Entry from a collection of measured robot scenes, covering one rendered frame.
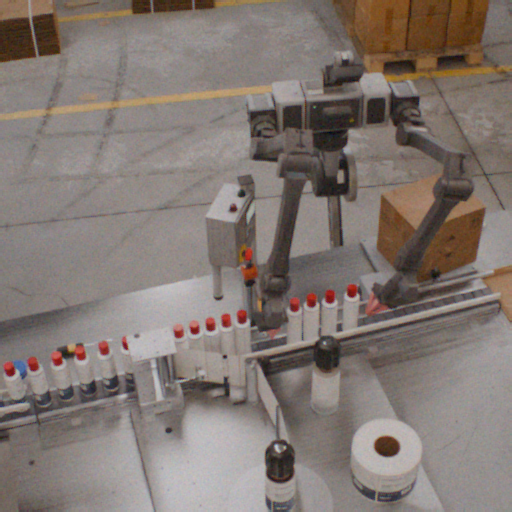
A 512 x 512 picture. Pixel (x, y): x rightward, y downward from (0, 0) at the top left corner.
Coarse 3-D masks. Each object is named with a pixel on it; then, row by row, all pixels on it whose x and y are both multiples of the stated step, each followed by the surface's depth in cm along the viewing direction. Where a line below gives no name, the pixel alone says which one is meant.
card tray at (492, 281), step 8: (496, 272) 332; (504, 272) 334; (488, 280) 331; (496, 280) 331; (504, 280) 331; (496, 288) 328; (504, 288) 328; (504, 296) 325; (504, 304) 322; (504, 312) 319
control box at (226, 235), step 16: (224, 192) 272; (224, 208) 266; (240, 208) 266; (208, 224) 265; (224, 224) 263; (240, 224) 265; (208, 240) 270; (224, 240) 267; (240, 240) 268; (224, 256) 272; (240, 256) 272
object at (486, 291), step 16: (480, 288) 322; (416, 304) 317; (432, 304) 317; (448, 304) 316; (480, 304) 316; (368, 320) 312; (384, 320) 312; (416, 320) 311; (320, 336) 307; (352, 336) 307; (288, 352) 302; (96, 384) 294; (80, 400) 289
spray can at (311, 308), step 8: (312, 296) 293; (304, 304) 296; (312, 304) 293; (304, 312) 296; (312, 312) 294; (304, 320) 299; (312, 320) 297; (304, 328) 301; (312, 328) 299; (304, 336) 304; (312, 336) 302
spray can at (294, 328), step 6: (294, 300) 292; (294, 306) 291; (288, 312) 293; (294, 312) 293; (300, 312) 293; (288, 318) 294; (294, 318) 293; (300, 318) 294; (288, 324) 297; (294, 324) 295; (300, 324) 296; (288, 330) 299; (294, 330) 297; (300, 330) 298; (288, 336) 300; (294, 336) 299; (300, 336) 300; (288, 342) 302; (294, 342) 301
